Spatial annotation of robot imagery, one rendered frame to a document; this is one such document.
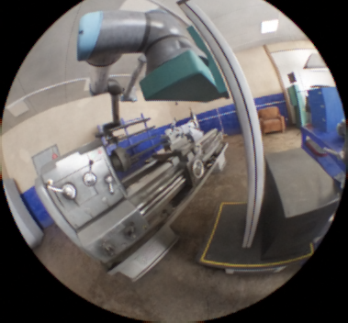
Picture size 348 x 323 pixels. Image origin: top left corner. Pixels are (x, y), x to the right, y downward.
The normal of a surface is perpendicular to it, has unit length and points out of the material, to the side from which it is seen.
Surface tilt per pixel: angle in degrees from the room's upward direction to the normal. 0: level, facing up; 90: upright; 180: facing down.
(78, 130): 90
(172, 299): 0
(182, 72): 90
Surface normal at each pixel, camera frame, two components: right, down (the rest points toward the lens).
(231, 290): -0.33, -0.92
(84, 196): 0.73, -0.11
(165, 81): -0.49, 0.36
